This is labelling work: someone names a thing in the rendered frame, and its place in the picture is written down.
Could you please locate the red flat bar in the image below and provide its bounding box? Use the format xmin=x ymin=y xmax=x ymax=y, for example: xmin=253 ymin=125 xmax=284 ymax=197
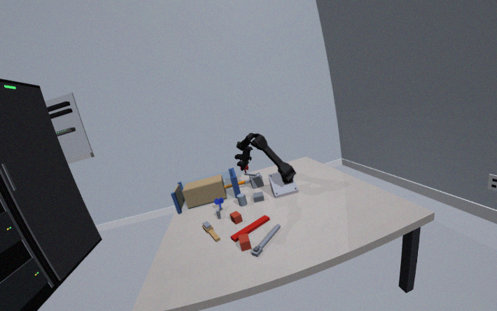
xmin=231 ymin=215 xmax=270 ymax=242

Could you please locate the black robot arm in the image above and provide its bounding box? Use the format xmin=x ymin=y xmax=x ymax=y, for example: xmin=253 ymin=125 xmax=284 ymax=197
xmin=237 ymin=133 xmax=296 ymax=185

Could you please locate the grey cylinder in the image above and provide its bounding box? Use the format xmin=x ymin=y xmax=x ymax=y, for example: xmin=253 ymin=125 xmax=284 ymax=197
xmin=237 ymin=193 xmax=247 ymax=207

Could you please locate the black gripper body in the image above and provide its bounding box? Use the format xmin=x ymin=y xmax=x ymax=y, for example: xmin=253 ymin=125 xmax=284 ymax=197
xmin=237 ymin=153 xmax=252 ymax=167

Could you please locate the reddish-brown block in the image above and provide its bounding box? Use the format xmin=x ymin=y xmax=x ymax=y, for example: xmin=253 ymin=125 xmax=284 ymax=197
xmin=230 ymin=211 xmax=242 ymax=225
xmin=238 ymin=233 xmax=252 ymax=251

